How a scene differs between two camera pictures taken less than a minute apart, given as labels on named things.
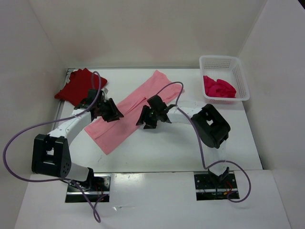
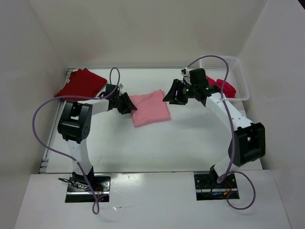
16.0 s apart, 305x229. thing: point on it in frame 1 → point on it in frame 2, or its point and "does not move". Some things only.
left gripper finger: [109, 118] → [123, 110]
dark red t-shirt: [76, 89] does not move
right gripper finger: [144, 116] → [173, 92]
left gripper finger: [118, 113] → [128, 102]
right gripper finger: [146, 126] → [182, 101]
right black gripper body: [153, 116] → [188, 91]
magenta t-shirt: [219, 88] does not move
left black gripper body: [106, 109] → [119, 102]
